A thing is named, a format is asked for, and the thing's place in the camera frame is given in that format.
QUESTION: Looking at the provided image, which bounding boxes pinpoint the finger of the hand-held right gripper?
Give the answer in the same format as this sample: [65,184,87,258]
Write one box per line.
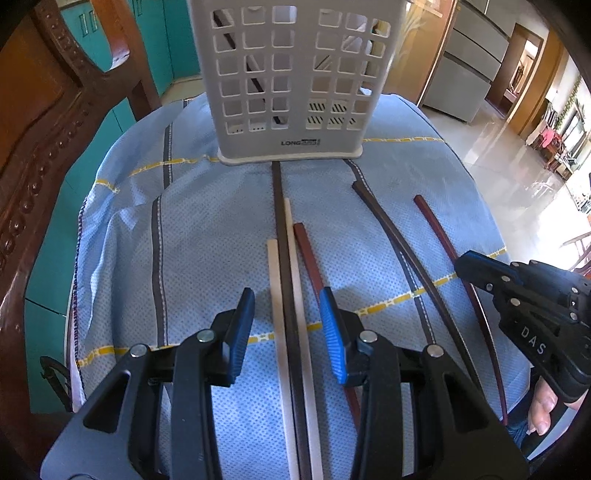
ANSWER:
[510,260,591,315]
[454,250,522,296]

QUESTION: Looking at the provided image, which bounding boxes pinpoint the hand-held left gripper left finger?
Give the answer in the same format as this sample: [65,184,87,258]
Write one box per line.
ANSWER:
[44,287,257,480]

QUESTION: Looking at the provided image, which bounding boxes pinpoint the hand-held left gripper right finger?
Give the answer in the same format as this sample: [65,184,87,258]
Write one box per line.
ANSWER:
[320,286,532,480]

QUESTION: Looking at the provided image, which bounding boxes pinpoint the red-brown chopstick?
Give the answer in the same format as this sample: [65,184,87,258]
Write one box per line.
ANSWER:
[293,223,362,432]
[412,195,511,428]

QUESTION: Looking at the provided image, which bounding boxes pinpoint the dark brown chopstick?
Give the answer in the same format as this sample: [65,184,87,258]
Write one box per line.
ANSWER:
[352,181,483,391]

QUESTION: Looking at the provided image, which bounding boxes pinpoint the grey plastic utensil basket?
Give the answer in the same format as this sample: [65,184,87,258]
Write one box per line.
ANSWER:
[187,0,407,167]

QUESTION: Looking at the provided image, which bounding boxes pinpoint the person's right hand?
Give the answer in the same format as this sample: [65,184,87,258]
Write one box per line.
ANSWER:
[526,374,561,437]

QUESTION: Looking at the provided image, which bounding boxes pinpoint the plain wooden chair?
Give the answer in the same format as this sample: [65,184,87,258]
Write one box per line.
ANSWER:
[562,230,591,280]

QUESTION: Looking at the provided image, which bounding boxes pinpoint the blue checked cloth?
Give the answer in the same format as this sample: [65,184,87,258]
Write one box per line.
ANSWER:
[74,92,532,480]

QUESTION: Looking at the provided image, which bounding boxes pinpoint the living room furniture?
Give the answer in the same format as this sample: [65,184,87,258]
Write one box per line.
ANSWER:
[526,97,591,185]

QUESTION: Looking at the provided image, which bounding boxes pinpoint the hanging green vine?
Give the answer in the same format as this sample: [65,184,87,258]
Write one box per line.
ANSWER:
[554,76,583,130]

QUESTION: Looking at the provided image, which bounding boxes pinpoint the silver refrigerator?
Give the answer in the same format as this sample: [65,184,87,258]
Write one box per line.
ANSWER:
[420,0,513,123]

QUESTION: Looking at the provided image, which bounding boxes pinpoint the wooden framed glass door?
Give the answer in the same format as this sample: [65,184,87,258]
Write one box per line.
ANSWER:
[383,0,458,104]

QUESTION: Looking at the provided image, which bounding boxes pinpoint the carved wooden chair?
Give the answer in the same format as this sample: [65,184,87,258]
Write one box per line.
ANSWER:
[0,0,162,480]

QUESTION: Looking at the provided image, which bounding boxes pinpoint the black strap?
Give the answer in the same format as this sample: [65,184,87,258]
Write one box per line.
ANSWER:
[39,355,71,412]

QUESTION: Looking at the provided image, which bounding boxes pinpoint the wooden doorway frame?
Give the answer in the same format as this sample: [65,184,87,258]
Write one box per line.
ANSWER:
[489,23,573,139]

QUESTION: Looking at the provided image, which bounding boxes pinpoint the teal base cabinets with handles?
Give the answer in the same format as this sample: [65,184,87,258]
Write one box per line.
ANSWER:
[60,0,206,93]

